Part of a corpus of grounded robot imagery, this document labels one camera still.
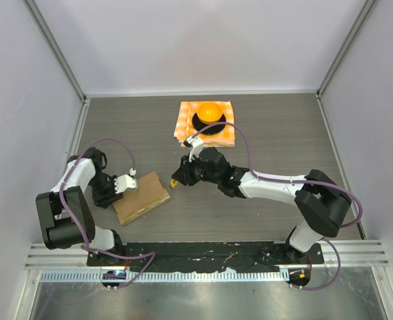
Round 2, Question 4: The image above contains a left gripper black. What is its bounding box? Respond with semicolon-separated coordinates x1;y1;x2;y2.
89;173;124;209

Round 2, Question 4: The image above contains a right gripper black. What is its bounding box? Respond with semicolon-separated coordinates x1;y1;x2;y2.
173;151;220;187

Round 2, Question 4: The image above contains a yellow utility knife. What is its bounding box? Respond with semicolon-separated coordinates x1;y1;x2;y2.
170;179;179;188

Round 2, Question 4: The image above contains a brown cardboard express box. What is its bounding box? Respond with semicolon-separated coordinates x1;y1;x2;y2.
113;171;171;226

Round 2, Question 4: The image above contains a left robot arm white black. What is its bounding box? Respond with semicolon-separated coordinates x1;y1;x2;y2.
35;147;125;266

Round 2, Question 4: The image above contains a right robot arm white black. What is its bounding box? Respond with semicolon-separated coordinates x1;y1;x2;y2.
172;147;352;263

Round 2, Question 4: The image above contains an orange checkered cloth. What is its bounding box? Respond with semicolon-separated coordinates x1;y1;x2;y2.
173;101;235;147

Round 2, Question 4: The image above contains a black round plate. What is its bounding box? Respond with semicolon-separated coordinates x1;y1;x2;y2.
192;113;226;135

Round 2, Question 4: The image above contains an orange bowl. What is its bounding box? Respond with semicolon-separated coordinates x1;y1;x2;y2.
196;101;223;124

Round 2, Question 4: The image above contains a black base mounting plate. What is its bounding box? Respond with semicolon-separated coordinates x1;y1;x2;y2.
86;240;324;271

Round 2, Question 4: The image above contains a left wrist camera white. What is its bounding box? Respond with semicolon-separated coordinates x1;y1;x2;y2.
114;174;138;194

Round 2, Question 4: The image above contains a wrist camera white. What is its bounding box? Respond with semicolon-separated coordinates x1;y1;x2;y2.
184;135;204;162
114;174;138;194

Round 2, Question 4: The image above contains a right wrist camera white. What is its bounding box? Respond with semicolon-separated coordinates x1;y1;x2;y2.
184;135;204;162

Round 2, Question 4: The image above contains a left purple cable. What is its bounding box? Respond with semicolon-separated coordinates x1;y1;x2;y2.
59;138;156;289

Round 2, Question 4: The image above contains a purple cable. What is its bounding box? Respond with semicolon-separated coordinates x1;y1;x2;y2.
59;138;156;289
187;121;364;291

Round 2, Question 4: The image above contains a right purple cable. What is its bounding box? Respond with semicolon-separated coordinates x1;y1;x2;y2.
187;121;364;291

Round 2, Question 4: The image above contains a white slotted cable duct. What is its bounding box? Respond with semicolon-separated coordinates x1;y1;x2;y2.
39;269;289;284

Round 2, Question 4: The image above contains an aluminium frame rail front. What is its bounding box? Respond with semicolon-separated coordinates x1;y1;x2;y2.
25;240;389;270

